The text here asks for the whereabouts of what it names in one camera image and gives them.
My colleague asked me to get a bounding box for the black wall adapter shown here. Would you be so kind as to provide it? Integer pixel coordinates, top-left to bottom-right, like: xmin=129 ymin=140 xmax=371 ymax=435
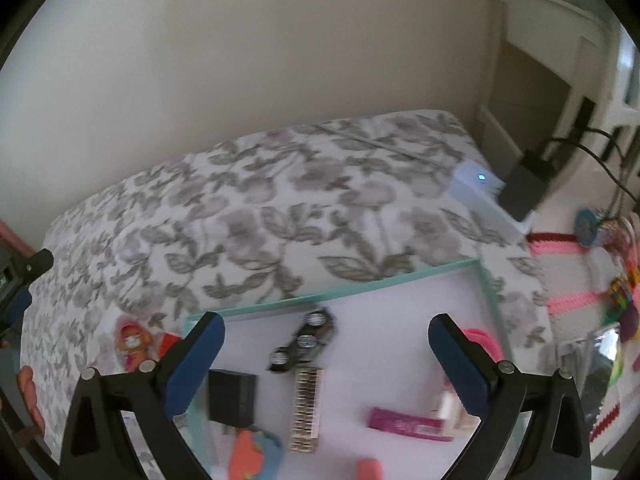
xmin=498 ymin=150 xmax=555 ymax=222

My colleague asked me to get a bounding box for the teal rimmed white tray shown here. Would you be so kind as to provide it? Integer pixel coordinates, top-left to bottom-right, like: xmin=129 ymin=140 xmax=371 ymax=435
xmin=179 ymin=257 xmax=516 ymax=480

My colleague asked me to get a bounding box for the black toy car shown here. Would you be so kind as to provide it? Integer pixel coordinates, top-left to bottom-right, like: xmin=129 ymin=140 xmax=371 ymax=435
xmin=268 ymin=308 xmax=336 ymax=374

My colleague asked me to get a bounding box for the magenta lip balm tube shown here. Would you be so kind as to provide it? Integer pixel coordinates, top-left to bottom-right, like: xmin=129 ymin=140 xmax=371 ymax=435
xmin=367 ymin=408 xmax=454 ymax=442

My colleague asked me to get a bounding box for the gold black patterned bar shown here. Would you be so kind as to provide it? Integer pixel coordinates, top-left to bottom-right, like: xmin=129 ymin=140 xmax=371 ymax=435
xmin=290 ymin=366 xmax=324 ymax=454

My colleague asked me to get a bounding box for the colourful toy pile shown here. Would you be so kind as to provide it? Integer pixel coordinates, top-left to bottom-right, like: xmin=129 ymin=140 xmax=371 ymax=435
xmin=572 ymin=204 xmax=640 ymax=441

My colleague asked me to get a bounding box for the brown pup toy figure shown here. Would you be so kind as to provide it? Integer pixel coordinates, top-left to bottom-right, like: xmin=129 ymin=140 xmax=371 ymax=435
xmin=116 ymin=320 xmax=153 ymax=373

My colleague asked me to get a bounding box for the black power adapter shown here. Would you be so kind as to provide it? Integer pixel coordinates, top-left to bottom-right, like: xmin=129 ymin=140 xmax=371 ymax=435
xmin=207 ymin=370 xmax=257 ymax=429

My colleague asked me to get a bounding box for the pink kids watch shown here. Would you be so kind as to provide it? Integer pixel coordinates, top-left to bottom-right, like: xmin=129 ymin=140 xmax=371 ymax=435
xmin=462 ymin=328 xmax=503 ymax=362

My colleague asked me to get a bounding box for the red white glue stick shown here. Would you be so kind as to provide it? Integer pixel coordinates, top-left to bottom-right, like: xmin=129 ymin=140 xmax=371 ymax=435
xmin=157 ymin=333 xmax=182 ymax=359

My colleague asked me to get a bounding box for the white router box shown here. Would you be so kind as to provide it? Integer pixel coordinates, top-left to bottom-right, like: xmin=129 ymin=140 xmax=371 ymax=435
xmin=448 ymin=159 xmax=537 ymax=244

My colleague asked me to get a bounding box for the grey floral blanket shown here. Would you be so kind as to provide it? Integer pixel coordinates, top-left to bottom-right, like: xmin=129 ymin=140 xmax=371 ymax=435
xmin=21 ymin=110 xmax=556 ymax=453

